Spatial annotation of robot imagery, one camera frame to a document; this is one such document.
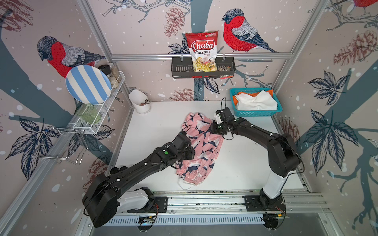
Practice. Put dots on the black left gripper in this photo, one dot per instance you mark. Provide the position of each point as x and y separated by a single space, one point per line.
191 153

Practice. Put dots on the dark lid spice jar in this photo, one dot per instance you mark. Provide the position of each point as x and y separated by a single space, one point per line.
106 69

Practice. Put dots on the small snack packet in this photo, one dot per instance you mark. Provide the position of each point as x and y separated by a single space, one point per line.
224 68

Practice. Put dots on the blue white striped plate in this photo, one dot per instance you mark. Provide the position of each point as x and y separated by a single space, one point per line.
88 85

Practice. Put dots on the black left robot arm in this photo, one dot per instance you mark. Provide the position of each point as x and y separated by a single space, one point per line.
101 200

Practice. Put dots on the black cap bottle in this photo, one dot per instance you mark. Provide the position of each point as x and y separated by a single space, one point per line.
114 170
123 169

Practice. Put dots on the white ceramic cup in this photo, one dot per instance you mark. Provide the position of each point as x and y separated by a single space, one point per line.
140 101

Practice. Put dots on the black wire wall basket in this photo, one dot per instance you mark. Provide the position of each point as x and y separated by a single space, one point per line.
185 68

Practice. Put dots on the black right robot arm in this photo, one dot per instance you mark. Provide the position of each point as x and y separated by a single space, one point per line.
283 158

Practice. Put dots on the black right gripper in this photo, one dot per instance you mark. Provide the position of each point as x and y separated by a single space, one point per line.
212 128

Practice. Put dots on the red Chuba chips bag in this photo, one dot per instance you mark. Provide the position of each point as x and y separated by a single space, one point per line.
203 50

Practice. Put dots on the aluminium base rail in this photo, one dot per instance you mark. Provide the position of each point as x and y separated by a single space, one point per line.
222 208

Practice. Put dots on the chrome wire wall rack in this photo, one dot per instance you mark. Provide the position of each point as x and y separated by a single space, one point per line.
61 144

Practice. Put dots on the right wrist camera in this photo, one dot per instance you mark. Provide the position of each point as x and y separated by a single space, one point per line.
218 119

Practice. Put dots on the green glass bowl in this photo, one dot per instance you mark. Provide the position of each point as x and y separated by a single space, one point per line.
88 113

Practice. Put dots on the clear acrylic wall shelf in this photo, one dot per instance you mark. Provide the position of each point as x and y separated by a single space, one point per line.
79 125

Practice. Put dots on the teal plastic basket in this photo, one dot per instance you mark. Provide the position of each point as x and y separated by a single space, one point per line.
254 113

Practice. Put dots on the pink patterned shorts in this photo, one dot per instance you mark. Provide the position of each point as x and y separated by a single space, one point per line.
206 146

